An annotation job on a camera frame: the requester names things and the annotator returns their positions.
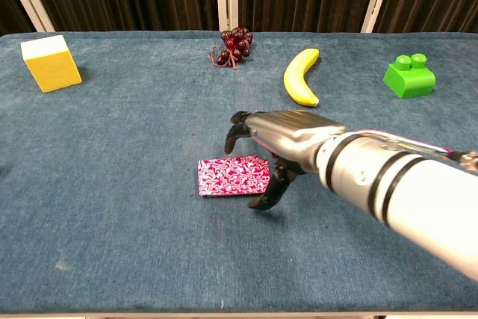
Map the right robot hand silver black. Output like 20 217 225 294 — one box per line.
223 109 347 211

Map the pink patterned square pad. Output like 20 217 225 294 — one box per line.
197 155 270 198

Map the yellow banana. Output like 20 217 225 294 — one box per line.
282 48 320 108

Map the dark red grape bunch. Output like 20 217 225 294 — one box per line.
208 27 254 70

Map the green toy building block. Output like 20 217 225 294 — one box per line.
382 53 437 100

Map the blue felt table cloth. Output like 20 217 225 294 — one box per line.
0 30 478 315

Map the yellow foam cube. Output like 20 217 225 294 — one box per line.
20 34 83 93

